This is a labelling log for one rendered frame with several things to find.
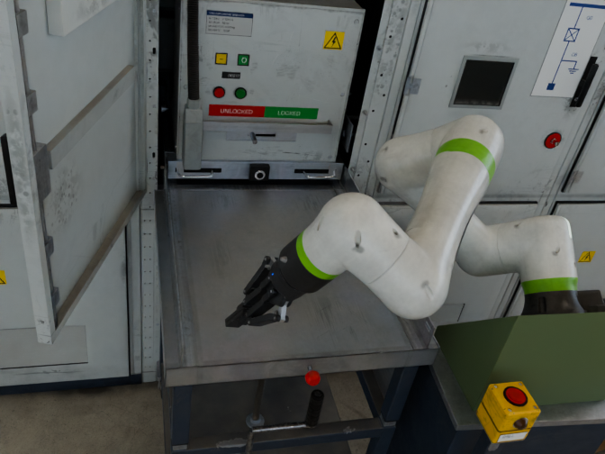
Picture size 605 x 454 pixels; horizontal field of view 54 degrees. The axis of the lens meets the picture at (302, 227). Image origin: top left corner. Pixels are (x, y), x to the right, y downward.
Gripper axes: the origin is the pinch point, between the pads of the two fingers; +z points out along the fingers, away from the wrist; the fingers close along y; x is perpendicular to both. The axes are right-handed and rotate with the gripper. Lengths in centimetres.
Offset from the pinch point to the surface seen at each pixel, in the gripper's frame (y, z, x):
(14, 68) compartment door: 29, -19, 46
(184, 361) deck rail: -2.4, 18.7, 3.2
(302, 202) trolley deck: 51, 26, -43
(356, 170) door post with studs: 60, 16, -59
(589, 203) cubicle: 53, -8, -149
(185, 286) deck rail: 19.1, 26.5, -2.4
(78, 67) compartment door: 50, -2, 31
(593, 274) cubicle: 38, 14, -177
